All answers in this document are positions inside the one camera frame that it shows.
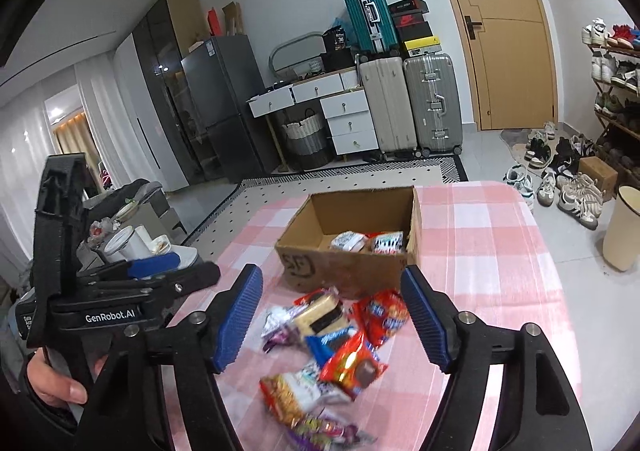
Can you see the white wardrobe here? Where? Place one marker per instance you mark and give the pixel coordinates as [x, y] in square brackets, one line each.
[132, 101]

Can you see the silver purple snack packet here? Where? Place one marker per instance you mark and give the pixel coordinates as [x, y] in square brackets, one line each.
[277, 326]

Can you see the pile of sneakers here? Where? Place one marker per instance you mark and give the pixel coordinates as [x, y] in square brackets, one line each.
[575, 196]

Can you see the silver suitcase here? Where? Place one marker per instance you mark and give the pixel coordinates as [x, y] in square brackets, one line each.
[432, 101]

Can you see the person's left hand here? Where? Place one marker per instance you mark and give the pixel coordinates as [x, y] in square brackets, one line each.
[50, 381]

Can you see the black orange shoe box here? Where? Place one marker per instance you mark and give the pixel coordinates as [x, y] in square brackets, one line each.
[415, 33]

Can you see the red paper bag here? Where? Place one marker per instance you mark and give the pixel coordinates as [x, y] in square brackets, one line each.
[214, 22]

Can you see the small cardboard box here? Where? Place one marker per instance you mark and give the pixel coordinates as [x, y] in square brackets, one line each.
[597, 173]

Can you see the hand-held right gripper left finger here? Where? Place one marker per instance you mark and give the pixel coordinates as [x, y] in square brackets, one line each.
[237, 321]

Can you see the beige suitcase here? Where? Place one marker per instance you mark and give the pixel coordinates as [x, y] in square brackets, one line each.
[387, 103]

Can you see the white dresser with drawers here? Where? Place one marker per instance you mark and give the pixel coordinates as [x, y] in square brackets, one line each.
[345, 106]

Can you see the pink checked tablecloth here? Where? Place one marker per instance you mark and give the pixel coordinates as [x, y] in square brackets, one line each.
[490, 256]

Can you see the yellow black shoe box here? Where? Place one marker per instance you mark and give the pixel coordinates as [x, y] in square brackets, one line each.
[422, 47]

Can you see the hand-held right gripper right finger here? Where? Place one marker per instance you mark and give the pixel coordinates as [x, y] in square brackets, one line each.
[425, 321]

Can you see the brown paper bag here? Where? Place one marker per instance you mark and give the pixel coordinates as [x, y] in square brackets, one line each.
[232, 20]

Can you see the black glass cabinet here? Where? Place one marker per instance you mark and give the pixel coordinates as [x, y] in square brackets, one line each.
[160, 81]

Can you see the striped snack packet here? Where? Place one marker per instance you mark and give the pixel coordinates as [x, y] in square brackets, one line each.
[387, 242]

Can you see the white grey snack packet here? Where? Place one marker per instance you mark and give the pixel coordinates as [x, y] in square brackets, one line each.
[347, 241]

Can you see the yellow cake packet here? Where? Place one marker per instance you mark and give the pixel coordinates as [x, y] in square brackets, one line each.
[320, 313]

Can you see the red cracker packet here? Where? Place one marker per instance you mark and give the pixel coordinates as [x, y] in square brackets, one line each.
[382, 318]

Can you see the brown cardboard box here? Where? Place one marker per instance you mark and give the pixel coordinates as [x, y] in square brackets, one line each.
[340, 273]

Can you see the row of sneakers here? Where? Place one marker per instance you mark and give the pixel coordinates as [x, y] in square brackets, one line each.
[595, 33]

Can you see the white curtain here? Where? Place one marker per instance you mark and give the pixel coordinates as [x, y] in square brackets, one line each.
[25, 156]

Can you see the white paper cup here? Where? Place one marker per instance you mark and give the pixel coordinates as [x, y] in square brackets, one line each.
[120, 243]

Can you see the grey refrigerator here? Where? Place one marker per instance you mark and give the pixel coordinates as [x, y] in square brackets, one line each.
[225, 96]

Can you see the orange noodle snack packet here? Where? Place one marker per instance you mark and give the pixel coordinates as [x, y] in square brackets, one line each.
[282, 393]

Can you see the grey doormat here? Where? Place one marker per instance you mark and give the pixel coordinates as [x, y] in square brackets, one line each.
[515, 138]

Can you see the wooden shoe rack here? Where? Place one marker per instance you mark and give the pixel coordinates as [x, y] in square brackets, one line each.
[607, 118]

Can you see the wooden door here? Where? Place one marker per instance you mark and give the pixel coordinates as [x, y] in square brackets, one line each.
[500, 71]

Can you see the blue cookie packet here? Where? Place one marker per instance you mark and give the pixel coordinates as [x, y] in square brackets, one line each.
[320, 346]

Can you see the cream trash bin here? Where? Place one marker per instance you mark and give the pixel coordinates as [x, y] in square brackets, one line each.
[620, 231]

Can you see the woven laundry basket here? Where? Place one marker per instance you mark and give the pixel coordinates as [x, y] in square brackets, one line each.
[305, 138]

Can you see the large flat cardboard carton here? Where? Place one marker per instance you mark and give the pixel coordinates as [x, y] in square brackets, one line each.
[187, 21]

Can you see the dotted rug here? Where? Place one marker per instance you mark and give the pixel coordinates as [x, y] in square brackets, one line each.
[350, 176]

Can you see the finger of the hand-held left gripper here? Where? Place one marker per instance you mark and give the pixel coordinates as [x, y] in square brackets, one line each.
[195, 276]
[152, 265]

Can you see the black shoe box red logo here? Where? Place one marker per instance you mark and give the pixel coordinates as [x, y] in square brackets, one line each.
[411, 20]

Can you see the teal suitcase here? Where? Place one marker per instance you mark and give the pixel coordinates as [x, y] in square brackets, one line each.
[367, 13]

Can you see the red chocolate pie packet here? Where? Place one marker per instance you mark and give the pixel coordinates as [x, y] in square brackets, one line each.
[350, 363]

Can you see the oval mirror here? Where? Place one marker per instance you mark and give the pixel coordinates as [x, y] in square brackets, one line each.
[295, 48]

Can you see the black printed paper bag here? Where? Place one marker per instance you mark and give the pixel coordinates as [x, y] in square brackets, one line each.
[336, 43]

